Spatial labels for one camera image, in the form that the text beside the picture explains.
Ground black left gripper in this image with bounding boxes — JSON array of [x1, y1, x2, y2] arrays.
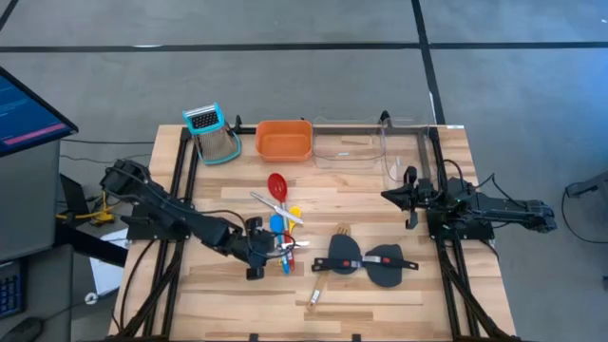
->
[[232, 216, 296, 281]]

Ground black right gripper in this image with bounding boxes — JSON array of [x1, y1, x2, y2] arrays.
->
[[381, 166, 441, 230]]

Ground blue silicone spoon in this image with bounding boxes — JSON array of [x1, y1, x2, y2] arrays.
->
[[269, 214, 291, 276]]

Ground yellow silicone spoon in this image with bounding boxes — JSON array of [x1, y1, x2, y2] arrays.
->
[[278, 205, 303, 267]]

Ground metal kitchen tongs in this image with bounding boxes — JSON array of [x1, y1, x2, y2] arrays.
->
[[250, 191, 305, 224]]

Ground red slotted spoon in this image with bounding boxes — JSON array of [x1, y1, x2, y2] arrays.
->
[[267, 172, 295, 273]]

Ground wide clear plastic bin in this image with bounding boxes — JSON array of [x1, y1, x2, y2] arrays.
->
[[311, 115, 389, 170]]

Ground orange plastic bin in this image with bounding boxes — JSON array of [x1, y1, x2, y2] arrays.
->
[[255, 119, 314, 162]]

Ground narrow clear plastic bin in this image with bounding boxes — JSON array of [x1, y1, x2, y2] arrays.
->
[[378, 116, 441, 189]]

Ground teal metal box grater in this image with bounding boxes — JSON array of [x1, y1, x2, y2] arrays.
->
[[181, 102, 242, 166]]

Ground white paper sheet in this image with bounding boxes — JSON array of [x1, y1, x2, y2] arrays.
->
[[88, 227, 132, 296]]

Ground grey chair base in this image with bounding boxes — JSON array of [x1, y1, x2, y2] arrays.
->
[[564, 170, 608, 200]]

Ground dark grey desk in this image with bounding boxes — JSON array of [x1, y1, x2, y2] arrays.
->
[[0, 222, 129, 342]]

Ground grey cabinet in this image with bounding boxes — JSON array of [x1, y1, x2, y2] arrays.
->
[[0, 140, 63, 262]]

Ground black computer mouse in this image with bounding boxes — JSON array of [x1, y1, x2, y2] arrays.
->
[[0, 316, 45, 342]]

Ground black computer keyboard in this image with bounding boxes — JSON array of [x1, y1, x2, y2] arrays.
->
[[0, 258, 26, 319]]

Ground large blue-screen monitor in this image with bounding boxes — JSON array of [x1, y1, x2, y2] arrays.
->
[[0, 66, 80, 158]]

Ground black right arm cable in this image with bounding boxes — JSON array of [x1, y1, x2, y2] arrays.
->
[[441, 159, 500, 191]]

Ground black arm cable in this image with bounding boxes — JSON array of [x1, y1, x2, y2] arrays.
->
[[441, 159, 500, 191], [187, 207, 251, 238]]

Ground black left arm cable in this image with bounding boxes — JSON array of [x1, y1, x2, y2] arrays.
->
[[187, 207, 251, 238]]

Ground black aluminium table frame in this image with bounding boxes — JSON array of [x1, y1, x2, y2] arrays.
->
[[108, 116, 523, 342]]

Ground yellow cable bundle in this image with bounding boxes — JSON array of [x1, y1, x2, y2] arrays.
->
[[55, 192, 118, 227]]

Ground black floor cable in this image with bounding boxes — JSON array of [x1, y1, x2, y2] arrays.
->
[[59, 137, 156, 165]]

